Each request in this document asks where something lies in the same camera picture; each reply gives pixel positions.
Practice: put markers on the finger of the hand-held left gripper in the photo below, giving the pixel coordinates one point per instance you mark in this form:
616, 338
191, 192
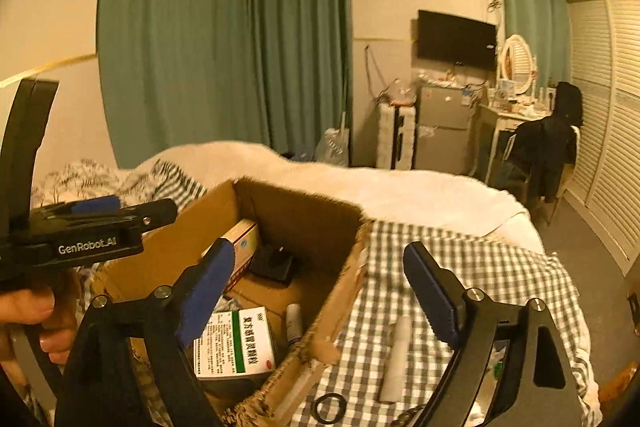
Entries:
155, 212
95, 206

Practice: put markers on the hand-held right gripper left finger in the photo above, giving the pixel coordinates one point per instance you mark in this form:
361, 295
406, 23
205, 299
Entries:
210, 292

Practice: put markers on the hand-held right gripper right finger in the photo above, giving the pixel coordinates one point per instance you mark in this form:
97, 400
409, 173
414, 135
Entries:
430, 292

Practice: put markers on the green white medicine box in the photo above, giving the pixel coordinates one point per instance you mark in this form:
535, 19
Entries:
240, 342

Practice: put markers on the orange white medicine box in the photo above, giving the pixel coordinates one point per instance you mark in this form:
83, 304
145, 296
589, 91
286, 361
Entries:
245, 243

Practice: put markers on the black case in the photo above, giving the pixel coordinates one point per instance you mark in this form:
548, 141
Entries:
272, 263

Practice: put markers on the long white tube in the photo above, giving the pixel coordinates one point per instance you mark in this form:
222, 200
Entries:
397, 357

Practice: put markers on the small white tube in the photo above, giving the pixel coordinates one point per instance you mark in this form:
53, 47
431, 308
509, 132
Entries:
293, 322

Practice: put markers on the cardboard box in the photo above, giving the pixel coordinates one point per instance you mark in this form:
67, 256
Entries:
310, 227

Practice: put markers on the person's left hand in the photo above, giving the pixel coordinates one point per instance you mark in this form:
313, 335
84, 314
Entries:
25, 307

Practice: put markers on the leaf print quilt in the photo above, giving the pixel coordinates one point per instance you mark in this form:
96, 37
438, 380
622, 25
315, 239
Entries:
65, 182

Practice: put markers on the green checked bed sheet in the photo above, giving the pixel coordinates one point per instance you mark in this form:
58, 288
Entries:
475, 287

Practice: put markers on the chair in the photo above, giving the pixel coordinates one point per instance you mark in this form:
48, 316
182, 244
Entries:
512, 172

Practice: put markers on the white suitcase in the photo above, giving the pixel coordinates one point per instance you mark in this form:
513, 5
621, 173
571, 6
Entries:
390, 137

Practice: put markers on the grey mini fridge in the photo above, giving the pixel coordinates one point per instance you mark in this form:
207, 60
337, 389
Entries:
445, 127

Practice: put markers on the clear water jug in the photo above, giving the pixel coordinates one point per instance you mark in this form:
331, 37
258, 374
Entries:
332, 147

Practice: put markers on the black jacket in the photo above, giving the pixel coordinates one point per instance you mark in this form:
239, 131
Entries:
542, 152

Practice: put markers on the white dressing table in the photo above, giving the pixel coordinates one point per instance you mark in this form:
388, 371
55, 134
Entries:
492, 122

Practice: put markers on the black backpack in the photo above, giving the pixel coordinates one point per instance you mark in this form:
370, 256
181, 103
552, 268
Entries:
569, 99

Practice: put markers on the white louvred wardrobe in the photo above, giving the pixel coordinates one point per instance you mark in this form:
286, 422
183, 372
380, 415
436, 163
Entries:
610, 132

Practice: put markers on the oval vanity mirror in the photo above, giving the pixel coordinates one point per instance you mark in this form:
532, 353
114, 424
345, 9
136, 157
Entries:
520, 62

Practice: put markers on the black television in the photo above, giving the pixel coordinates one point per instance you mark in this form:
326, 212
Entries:
455, 39

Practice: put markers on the small photo frame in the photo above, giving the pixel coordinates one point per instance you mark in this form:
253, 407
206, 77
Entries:
507, 87

